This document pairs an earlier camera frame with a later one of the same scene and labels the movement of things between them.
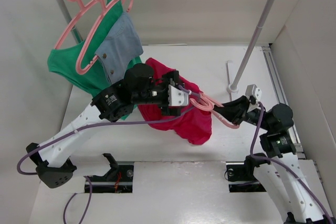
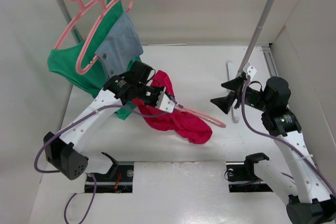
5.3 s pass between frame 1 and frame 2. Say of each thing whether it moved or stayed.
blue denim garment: stayed
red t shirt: moved
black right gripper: moved
